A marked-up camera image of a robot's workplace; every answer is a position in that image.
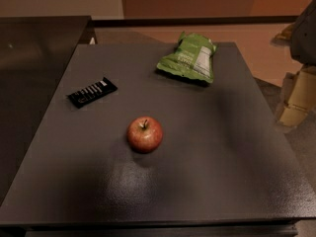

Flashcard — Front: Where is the dark side counter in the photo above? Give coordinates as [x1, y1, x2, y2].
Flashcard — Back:
[0, 16, 96, 204]

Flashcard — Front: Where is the green rice chip bag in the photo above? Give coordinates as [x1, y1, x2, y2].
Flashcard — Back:
[157, 32, 217, 84]

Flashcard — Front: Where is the black snack bar wrapper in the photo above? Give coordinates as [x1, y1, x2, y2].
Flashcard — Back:
[67, 77, 118, 109]

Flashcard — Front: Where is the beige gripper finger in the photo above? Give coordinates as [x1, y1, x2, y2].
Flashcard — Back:
[276, 65, 316, 127]

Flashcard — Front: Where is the red apple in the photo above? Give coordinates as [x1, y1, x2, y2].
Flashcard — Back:
[126, 117, 163, 153]

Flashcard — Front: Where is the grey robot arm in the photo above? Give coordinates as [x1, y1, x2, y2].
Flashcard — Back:
[275, 0, 316, 132]

